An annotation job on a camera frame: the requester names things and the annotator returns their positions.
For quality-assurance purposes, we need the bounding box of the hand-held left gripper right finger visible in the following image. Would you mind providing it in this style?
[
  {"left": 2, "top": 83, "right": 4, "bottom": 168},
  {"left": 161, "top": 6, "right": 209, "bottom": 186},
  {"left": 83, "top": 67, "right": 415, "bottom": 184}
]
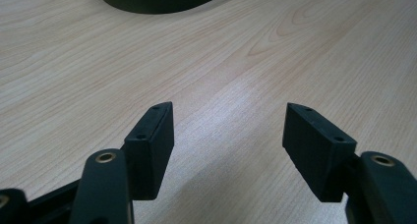
[{"left": 281, "top": 101, "right": 358, "bottom": 203}]

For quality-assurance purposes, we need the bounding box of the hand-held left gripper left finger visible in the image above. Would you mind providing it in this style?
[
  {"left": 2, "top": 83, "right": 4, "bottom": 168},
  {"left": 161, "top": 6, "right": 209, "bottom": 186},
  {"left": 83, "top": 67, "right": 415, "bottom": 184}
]
[{"left": 123, "top": 101, "right": 175, "bottom": 201}]

